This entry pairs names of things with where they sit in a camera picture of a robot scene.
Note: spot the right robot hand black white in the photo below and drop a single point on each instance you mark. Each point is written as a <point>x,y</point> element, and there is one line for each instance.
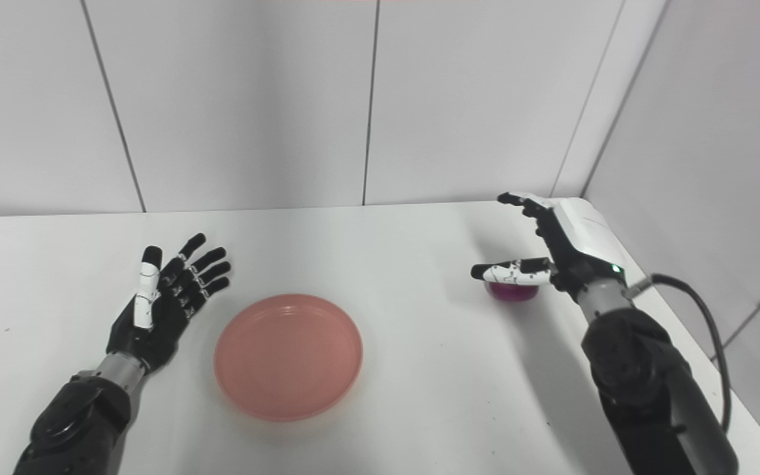
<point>551,244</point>

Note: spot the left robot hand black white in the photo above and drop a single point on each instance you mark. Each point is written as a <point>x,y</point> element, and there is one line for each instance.
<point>169,303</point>

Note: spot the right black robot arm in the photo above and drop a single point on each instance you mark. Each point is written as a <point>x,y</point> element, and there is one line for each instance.
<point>650,389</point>

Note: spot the purple red onion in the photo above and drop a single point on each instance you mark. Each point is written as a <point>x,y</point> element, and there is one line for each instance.
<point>512,292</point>

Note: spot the pink round plate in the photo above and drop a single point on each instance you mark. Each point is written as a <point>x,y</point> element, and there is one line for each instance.
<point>288,357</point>

